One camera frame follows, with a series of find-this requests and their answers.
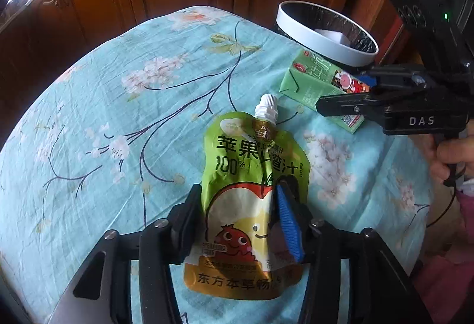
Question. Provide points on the white paper scrap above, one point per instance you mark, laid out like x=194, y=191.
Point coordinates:
x=333, y=35

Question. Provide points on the green juice pouch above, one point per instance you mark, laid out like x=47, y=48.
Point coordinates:
x=240, y=168

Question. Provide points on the white rimmed trash bin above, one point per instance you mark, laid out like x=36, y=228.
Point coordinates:
x=296, y=33

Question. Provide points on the green drink carton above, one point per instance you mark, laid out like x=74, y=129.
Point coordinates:
x=311, y=83

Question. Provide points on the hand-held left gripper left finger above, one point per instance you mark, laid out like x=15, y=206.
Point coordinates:
x=185, y=231

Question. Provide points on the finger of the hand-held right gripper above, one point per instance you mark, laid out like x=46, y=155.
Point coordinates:
x=392, y=75
x=348, y=105

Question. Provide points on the person's right hand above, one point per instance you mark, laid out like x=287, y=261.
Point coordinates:
x=442, y=161

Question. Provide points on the teal floral tablecloth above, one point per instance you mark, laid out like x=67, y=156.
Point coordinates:
x=111, y=124

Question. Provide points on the person's right forearm pink sleeve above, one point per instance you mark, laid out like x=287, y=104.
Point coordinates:
x=466, y=198

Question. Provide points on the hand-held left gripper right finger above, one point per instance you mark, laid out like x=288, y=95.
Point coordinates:
x=289, y=220

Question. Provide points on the black bin liner bag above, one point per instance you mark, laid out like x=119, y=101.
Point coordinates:
x=357, y=34

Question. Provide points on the person's pink clothing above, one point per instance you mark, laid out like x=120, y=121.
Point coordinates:
x=444, y=287

